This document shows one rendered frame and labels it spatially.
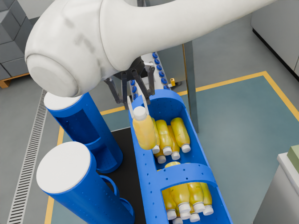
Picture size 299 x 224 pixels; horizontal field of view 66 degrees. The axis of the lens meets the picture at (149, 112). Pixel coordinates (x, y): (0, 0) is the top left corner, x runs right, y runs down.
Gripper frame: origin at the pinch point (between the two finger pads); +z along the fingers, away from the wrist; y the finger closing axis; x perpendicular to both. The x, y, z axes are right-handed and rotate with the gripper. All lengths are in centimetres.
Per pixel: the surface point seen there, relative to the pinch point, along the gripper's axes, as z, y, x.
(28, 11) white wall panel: 144, 185, -464
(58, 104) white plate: 49, 50, -62
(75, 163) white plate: 46, 37, -15
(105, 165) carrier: 136, 46, -63
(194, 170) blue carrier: 24.4, -13.3, 12.5
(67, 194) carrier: 50, 42, -2
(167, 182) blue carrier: 23.6, -3.2, 14.9
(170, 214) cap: 34.9, -1.8, 21.3
